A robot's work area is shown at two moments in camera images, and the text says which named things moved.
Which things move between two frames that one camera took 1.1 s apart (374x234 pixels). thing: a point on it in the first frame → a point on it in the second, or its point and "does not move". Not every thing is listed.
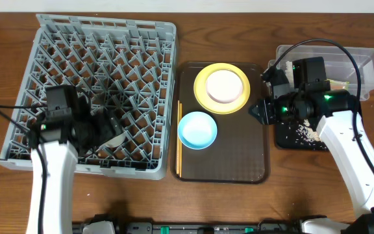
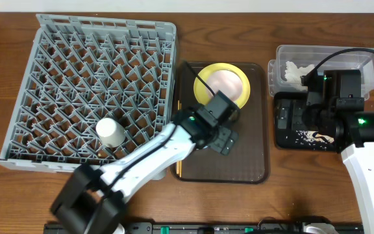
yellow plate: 203,99 does not move
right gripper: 268,111 → 284,114
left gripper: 100,129 → 225,140
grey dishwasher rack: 127,68 does not move
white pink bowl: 224,86 does not move
